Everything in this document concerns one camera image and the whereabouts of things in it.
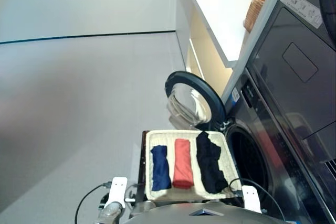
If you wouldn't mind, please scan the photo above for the black cloth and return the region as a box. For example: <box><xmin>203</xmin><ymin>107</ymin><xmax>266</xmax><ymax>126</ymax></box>
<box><xmin>195</xmin><ymin>131</ymin><xmax>229</xmax><ymax>194</ymax></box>

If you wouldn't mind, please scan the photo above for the blue label sticker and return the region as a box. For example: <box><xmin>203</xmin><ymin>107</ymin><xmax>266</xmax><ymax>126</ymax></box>
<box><xmin>230</xmin><ymin>87</ymin><xmax>241</xmax><ymax>103</ymax></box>

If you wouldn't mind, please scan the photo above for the dark stacked dryer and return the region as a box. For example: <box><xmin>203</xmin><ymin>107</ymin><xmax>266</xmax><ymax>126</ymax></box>
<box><xmin>222</xmin><ymin>0</ymin><xmax>336</xmax><ymax>224</ymax></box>

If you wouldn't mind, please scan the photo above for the pale woven basket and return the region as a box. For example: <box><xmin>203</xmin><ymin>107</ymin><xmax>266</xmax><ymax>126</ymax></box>
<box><xmin>145</xmin><ymin>129</ymin><xmax>242</xmax><ymax>200</ymax></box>

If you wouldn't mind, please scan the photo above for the white shelf unit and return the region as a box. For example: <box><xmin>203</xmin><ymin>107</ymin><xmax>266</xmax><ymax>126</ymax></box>
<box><xmin>175</xmin><ymin>0</ymin><xmax>270</xmax><ymax>88</ymax></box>

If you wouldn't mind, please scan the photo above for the silver robot torso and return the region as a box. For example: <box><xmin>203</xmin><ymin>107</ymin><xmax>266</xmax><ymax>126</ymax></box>
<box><xmin>128</xmin><ymin>200</ymin><xmax>287</xmax><ymax>224</ymax></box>

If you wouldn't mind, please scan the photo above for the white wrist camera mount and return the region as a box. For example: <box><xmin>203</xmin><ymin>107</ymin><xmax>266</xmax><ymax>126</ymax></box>
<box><xmin>104</xmin><ymin>176</ymin><xmax>129</xmax><ymax>209</ymax></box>
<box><xmin>241</xmin><ymin>185</ymin><xmax>263</xmax><ymax>214</ymax></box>

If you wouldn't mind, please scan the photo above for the round glass washer door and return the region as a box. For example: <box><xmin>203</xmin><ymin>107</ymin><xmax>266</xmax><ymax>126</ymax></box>
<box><xmin>164</xmin><ymin>70</ymin><xmax>228</xmax><ymax>132</ymax></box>

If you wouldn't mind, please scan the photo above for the dark brown wooden stand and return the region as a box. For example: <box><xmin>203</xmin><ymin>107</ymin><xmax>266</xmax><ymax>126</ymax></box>
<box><xmin>140</xmin><ymin>130</ymin><xmax>148</xmax><ymax>185</ymax></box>

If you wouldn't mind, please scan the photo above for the red cloth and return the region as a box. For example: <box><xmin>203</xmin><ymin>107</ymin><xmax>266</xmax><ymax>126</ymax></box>
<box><xmin>172</xmin><ymin>138</ymin><xmax>194</xmax><ymax>189</ymax></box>

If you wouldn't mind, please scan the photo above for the orange woven basket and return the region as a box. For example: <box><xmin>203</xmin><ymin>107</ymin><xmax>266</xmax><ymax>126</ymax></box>
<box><xmin>243</xmin><ymin>0</ymin><xmax>267</xmax><ymax>34</ymax></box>

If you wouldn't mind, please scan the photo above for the navy blue cloth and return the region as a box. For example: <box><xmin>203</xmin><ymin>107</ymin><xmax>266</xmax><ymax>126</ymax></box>
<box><xmin>150</xmin><ymin>145</ymin><xmax>173</xmax><ymax>192</ymax></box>

